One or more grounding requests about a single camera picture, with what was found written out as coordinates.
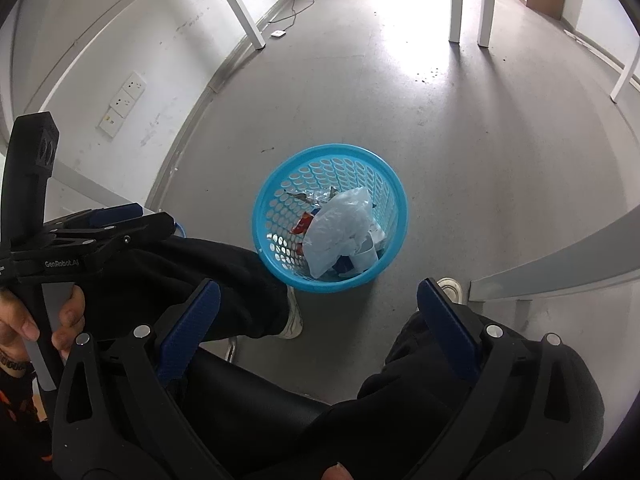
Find person's left hand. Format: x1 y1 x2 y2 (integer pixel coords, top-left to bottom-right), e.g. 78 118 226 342
0 284 86 361

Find black chair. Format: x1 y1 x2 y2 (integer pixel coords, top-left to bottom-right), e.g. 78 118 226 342
182 337 361 466

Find clear plastic bag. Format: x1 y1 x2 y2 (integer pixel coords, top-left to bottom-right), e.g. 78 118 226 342
302 186 386 280

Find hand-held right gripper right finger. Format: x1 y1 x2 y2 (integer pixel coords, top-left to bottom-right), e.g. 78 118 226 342
415 278 586 480

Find white wall socket plate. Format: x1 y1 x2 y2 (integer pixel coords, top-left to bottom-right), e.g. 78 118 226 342
99 110 123 138
122 72 147 98
111 91 135 118

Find red and white carton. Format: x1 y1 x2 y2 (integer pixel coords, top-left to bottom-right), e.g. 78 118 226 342
291 210 316 256

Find person's left white shoe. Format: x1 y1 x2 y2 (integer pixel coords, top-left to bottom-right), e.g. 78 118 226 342
285 285 305 340

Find white table leg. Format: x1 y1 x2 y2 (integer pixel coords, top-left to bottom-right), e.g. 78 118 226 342
609 52 640 102
202 0 267 51
448 0 464 43
476 0 499 47

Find silver foil wrapper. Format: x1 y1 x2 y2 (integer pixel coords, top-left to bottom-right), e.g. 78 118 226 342
286 186 337 207

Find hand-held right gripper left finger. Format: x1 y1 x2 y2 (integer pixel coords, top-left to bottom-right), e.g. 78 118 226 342
52 278 251 480

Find person's black trousers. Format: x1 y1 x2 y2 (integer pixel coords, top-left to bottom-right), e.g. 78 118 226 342
50 234 606 480

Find blue plastic basket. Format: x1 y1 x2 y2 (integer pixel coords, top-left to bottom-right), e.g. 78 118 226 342
251 144 408 293

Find person's right white shoe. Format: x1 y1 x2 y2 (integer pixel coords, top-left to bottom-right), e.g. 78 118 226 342
436 277 465 306

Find person's left forearm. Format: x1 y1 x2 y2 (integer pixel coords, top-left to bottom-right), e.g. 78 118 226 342
0 355 55 463

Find person's white shoe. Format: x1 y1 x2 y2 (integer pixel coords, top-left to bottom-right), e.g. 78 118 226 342
285 285 305 340
436 277 465 306

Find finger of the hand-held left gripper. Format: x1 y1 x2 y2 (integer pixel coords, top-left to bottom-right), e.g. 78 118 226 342
49 212 176 262
44 203 144 234

